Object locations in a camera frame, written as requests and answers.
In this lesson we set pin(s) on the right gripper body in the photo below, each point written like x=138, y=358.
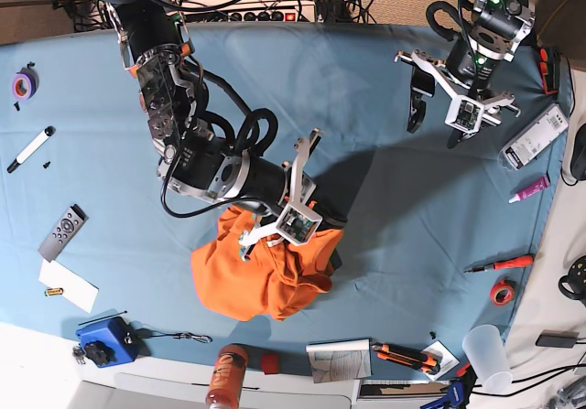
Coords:
x=332, y=196

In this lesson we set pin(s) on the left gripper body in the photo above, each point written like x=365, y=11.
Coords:
x=424, y=84

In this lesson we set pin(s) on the orange t-shirt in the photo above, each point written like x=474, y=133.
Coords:
x=279, y=279

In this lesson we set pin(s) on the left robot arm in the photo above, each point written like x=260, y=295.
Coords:
x=483, y=33

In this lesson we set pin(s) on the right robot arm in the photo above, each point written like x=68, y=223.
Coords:
x=211, y=143

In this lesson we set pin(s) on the purple glue tube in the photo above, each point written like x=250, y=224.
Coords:
x=539, y=185

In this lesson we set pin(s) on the clear plastic package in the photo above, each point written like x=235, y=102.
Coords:
x=534, y=138

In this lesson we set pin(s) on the blue table cloth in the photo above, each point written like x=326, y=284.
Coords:
x=422, y=213

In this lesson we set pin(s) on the folded paper booklet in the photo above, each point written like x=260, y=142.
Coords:
x=340, y=361

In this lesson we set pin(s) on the orange black clamp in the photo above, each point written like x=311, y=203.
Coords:
x=549, y=66

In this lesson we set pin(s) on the small red block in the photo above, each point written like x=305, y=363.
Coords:
x=270, y=364

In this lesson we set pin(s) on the orange black utility knife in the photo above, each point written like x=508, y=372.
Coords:
x=413, y=359

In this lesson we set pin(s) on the small white leaflet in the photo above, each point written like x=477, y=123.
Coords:
x=446, y=360

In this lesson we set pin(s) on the red tape roll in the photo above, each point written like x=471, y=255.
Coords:
x=502, y=293

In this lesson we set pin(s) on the orange drink bottle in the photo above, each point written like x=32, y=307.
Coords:
x=227, y=380

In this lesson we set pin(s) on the clear plastic cup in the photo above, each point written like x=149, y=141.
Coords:
x=485, y=351

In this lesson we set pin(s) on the blue bar clamp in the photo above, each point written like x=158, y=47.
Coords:
x=458, y=392

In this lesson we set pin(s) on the black power strip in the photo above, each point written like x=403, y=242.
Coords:
x=253, y=16

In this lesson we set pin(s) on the black power adapter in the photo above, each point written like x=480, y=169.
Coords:
x=556, y=339

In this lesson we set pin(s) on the blue plastic box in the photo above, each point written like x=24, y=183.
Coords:
x=108, y=342

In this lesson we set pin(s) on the white paper card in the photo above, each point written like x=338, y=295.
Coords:
x=77, y=290

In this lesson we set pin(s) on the grey remote control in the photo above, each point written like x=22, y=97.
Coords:
x=64, y=230

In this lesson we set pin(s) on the small AA battery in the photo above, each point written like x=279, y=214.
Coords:
x=54, y=292

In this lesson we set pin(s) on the black white marker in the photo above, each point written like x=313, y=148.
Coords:
x=31, y=148

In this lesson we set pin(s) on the purple tape roll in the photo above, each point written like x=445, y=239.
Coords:
x=25, y=83

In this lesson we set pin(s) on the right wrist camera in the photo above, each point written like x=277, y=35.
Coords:
x=295, y=221

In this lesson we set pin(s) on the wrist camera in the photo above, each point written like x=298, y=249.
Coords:
x=295, y=221
x=466, y=116

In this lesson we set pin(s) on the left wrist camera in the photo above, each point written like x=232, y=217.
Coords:
x=466, y=116

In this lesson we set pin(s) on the red handled screwdriver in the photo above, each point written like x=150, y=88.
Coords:
x=518, y=262

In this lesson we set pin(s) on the black cable tie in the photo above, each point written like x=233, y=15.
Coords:
x=87, y=322

